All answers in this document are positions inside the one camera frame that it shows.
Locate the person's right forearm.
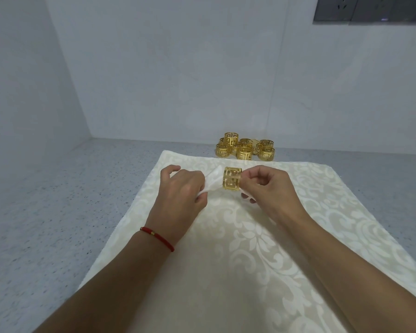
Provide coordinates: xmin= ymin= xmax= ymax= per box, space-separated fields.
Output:
xmin=280 ymin=214 xmax=416 ymax=333

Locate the gold cutout napkin ring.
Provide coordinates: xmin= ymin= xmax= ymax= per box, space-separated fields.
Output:
xmin=223 ymin=166 xmax=242 ymax=191

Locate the dark grey wall socket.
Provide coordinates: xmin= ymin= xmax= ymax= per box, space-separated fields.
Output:
xmin=313 ymin=0 xmax=356 ymax=22
xmin=350 ymin=0 xmax=416 ymax=24

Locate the red string bracelet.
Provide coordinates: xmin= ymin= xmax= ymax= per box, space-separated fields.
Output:
xmin=140 ymin=227 xmax=175 ymax=253

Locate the person's left hand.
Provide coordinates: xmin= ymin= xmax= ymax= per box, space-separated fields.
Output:
xmin=145 ymin=165 xmax=208 ymax=245

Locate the person's left forearm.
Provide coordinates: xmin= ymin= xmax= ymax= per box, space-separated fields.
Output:
xmin=33 ymin=230 xmax=175 ymax=333

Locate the white cloth napkin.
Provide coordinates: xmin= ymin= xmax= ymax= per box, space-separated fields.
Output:
xmin=198 ymin=166 xmax=258 ymax=205

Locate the pile of golden rings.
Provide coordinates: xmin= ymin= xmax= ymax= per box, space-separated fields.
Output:
xmin=215 ymin=132 xmax=276 ymax=161

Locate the cream damask table cloth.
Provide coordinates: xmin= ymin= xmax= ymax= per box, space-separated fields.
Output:
xmin=77 ymin=150 xmax=416 ymax=333

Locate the person's right hand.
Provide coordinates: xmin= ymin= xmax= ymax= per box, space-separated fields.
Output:
xmin=239 ymin=165 xmax=310 ymax=228

